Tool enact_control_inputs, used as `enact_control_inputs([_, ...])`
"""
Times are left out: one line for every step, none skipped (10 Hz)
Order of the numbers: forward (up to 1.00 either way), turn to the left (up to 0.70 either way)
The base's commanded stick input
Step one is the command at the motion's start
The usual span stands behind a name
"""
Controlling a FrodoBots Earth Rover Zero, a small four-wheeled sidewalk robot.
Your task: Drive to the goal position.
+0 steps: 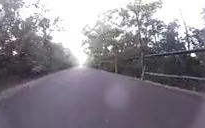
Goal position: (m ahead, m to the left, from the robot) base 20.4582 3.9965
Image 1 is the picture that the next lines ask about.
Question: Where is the row of trees and bushes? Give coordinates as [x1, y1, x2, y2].
[0, 0, 80, 94]

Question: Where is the pale road edge strip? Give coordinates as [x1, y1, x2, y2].
[0, 68, 71, 105]

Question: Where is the row of trees behind fence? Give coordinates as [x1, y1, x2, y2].
[81, 0, 205, 81]

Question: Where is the wooden rail fence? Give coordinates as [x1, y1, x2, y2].
[98, 46, 205, 95]

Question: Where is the dark grey asphalt road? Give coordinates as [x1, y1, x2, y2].
[0, 65, 205, 128]

